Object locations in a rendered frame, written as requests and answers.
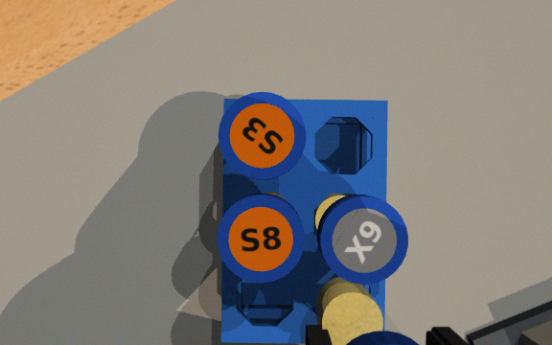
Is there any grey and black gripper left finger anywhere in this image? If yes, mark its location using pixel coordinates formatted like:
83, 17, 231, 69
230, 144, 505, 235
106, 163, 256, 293
306, 325, 333, 345

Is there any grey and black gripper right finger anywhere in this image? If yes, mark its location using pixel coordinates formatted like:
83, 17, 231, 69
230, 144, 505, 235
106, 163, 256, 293
425, 327, 469, 345

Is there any blue tube rack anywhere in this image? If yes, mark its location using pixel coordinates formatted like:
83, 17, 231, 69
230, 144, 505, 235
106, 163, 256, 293
221, 100, 388, 344

